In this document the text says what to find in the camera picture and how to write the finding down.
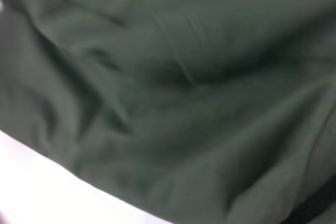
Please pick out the dark green printed t-shirt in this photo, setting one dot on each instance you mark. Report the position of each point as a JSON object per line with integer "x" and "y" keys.
{"x": 170, "y": 90}

